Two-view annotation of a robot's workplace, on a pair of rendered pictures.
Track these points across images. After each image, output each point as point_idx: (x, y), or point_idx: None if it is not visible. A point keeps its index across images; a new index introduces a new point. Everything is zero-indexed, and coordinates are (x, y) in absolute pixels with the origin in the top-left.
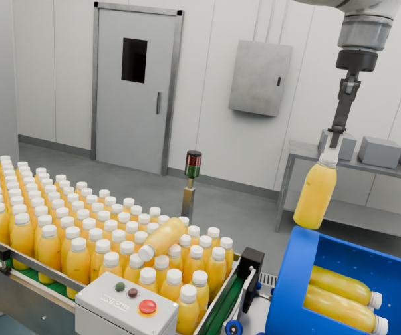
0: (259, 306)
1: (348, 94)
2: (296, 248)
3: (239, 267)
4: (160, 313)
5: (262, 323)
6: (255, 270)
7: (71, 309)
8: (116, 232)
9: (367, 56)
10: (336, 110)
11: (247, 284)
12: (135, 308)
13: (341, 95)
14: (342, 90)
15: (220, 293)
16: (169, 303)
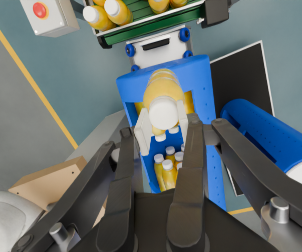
0: (174, 48)
1: (70, 225)
2: (136, 85)
3: (201, 6)
4: (47, 21)
5: (160, 59)
6: (169, 37)
7: None
8: None
9: None
10: (82, 169)
11: (144, 43)
12: (34, 2)
13: (56, 205)
14: (271, 192)
15: (145, 20)
16: (58, 18)
